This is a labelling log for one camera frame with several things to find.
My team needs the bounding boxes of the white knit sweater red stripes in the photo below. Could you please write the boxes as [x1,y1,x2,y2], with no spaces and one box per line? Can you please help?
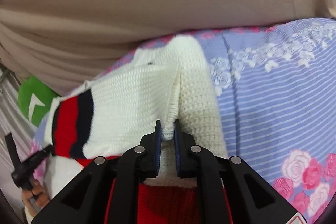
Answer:
[44,35,228,223]

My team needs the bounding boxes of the beige draped fabric headboard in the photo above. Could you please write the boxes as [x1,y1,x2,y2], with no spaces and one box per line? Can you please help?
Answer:
[1,0,335,94]

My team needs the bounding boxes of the person's left hand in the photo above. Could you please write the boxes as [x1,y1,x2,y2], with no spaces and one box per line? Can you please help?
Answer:
[22,179,50,217]

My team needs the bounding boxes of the green round plush pillow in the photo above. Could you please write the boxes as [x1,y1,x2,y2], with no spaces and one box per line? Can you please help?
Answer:
[18,76,59,127]

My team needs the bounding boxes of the silver pleated curtain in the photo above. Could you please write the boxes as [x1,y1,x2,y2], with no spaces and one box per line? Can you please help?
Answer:
[0,65,36,189]

